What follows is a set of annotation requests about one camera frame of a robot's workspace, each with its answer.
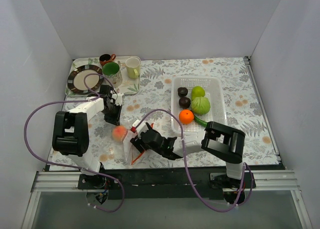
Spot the fake green cabbage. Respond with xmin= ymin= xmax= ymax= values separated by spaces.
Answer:
xmin=191 ymin=96 xmax=211 ymax=115

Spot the fake dark purple plum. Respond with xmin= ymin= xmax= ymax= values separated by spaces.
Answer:
xmin=177 ymin=87 xmax=189 ymax=98

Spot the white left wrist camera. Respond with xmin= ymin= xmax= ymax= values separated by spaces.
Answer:
xmin=112 ymin=93 xmax=124 ymax=106

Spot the floral tablecloth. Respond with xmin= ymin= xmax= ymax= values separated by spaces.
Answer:
xmin=49 ymin=57 xmax=281 ymax=169

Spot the small brown orange cup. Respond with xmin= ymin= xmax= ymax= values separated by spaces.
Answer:
xmin=99 ymin=54 xmax=116 ymax=66

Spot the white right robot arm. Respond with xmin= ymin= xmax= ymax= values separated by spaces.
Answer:
xmin=130 ymin=121 xmax=246 ymax=188

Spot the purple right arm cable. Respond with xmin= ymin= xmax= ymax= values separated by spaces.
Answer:
xmin=130 ymin=109 xmax=255 ymax=213

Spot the green floral mug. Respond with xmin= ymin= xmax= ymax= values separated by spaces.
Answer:
xmin=102 ymin=61 xmax=123 ymax=88

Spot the brown striped plate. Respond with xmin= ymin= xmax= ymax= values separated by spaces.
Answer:
xmin=67 ymin=64 xmax=104 ymax=95

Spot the pale yellow mug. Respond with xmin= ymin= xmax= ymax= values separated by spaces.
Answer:
xmin=125 ymin=57 xmax=141 ymax=79

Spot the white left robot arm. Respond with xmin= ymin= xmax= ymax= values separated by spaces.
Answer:
xmin=52 ymin=85 xmax=124 ymax=189

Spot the fake red peach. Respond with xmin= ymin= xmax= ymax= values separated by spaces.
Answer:
xmin=112 ymin=125 xmax=128 ymax=142

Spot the fake orange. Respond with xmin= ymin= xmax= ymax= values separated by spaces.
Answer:
xmin=178 ymin=109 xmax=194 ymax=125

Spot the fake green cucumber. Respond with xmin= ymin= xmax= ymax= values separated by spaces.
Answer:
xmin=194 ymin=116 xmax=208 ymax=128

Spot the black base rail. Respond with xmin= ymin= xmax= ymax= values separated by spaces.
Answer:
xmin=77 ymin=166 xmax=256 ymax=200

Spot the clear zip top bag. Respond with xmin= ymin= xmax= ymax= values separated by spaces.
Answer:
xmin=97 ymin=120 xmax=144 ymax=167

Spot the fake green lime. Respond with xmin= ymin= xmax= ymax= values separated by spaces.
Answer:
xmin=191 ymin=86 xmax=206 ymax=101

